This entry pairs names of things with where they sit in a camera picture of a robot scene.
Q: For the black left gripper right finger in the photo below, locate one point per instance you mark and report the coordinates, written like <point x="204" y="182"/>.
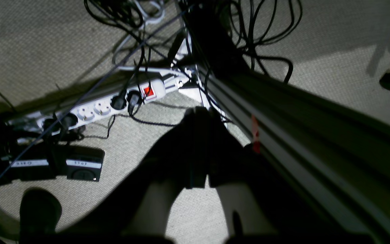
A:
<point x="258" y="201"/>

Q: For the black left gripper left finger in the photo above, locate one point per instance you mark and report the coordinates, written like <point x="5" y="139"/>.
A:
<point x="140" y="205"/>

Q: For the white power strip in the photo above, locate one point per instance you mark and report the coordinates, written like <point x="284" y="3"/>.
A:
<point x="100" y="104"/>

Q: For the aluminium table frame rail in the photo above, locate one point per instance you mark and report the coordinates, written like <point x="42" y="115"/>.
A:
<point x="337" y="157"/>

